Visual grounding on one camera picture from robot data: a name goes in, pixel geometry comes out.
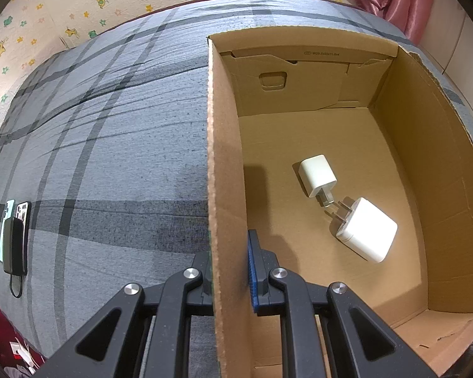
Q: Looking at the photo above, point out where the black-cased phone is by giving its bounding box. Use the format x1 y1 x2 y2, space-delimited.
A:
16 202 32 230

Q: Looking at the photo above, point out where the red cloth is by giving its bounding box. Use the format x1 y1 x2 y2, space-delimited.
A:
0 281 48 367

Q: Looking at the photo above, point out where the cardboard box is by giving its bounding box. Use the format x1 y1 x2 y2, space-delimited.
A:
206 21 473 378

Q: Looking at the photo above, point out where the pink satin curtain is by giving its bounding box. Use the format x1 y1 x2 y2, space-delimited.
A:
319 0 438 46

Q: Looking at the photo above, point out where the teal phone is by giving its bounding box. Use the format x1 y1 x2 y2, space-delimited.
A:
0 200 16 264

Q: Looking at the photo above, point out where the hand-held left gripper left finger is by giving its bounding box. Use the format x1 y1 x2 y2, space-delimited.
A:
33 253 215 378

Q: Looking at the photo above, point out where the black power bank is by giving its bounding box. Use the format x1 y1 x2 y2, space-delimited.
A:
3 217 27 275

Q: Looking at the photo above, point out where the small white charger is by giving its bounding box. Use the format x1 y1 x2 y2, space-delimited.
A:
298 154 338 207

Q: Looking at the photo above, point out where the white wardrobe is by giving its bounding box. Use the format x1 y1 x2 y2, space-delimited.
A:
418 0 473 142

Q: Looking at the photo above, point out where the large white charger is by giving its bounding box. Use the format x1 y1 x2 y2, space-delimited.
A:
324 197 398 264

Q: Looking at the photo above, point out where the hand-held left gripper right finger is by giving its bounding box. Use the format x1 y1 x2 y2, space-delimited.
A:
248 228 438 378

